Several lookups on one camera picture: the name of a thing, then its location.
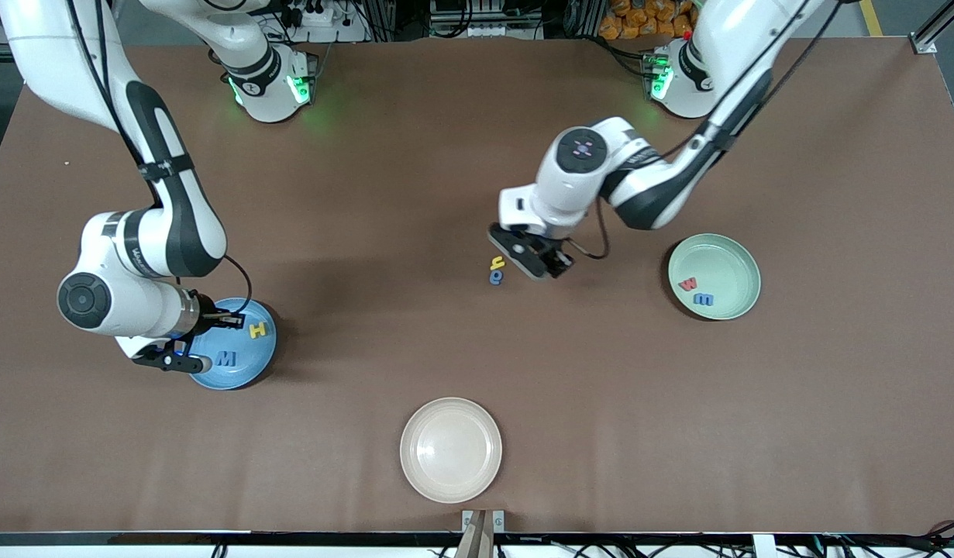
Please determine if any black camera cable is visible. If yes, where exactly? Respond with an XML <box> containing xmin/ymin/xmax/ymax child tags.
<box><xmin>66</xmin><ymin>0</ymin><xmax>254</xmax><ymax>319</ymax></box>
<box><xmin>566</xmin><ymin>0</ymin><xmax>846</xmax><ymax>260</ymax></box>

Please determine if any aluminium frame profile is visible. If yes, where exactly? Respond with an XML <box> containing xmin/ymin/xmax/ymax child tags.
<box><xmin>914</xmin><ymin>0</ymin><xmax>954</xmax><ymax>47</ymax></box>

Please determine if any pile of orange packets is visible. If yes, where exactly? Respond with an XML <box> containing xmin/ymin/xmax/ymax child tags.
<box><xmin>598</xmin><ymin>0</ymin><xmax>694</xmax><ymax>41</ymax></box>

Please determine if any wooden stick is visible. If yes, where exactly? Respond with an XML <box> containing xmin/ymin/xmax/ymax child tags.
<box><xmin>455</xmin><ymin>511</ymin><xmax>494</xmax><ymax>558</ymax></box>

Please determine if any blue plate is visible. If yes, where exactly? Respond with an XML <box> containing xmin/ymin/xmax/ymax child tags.
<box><xmin>188</xmin><ymin>298</ymin><xmax>278</xmax><ymax>391</ymax></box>

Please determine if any green plate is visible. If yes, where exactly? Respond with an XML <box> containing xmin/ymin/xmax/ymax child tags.
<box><xmin>667</xmin><ymin>233</ymin><xmax>762</xmax><ymax>321</ymax></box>

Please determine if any metal table edge bracket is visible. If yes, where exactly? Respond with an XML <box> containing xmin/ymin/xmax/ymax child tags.
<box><xmin>461</xmin><ymin>509</ymin><xmax>505</xmax><ymax>534</ymax></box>

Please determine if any bundle of black cables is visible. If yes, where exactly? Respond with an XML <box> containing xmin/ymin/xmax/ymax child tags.
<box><xmin>818</xmin><ymin>519</ymin><xmax>954</xmax><ymax>558</ymax></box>

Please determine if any cream plate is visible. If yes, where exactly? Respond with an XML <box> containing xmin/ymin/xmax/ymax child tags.
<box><xmin>399</xmin><ymin>397</ymin><xmax>503</xmax><ymax>504</ymax></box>

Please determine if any white power strip with plugs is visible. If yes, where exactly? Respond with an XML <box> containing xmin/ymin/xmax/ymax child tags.
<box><xmin>279</xmin><ymin>0</ymin><xmax>347</xmax><ymax>30</ymax></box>

